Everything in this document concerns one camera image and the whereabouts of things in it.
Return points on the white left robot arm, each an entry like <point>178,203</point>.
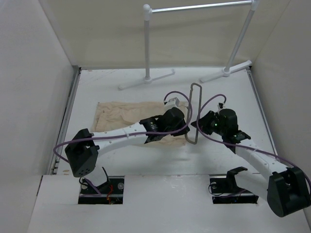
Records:
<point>85,148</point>

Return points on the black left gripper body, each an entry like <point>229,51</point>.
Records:
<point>180,133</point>

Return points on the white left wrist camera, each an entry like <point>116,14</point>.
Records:
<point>171,103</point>

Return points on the beige trousers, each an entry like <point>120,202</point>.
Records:
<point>114,115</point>

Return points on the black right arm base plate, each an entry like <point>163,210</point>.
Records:
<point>223,191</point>

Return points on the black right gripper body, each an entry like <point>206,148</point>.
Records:
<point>212,124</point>

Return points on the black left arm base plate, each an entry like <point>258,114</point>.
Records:
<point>110,192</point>

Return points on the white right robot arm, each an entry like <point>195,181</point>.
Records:
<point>284,188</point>

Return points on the grey wire hanger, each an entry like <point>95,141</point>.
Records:
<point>195,97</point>

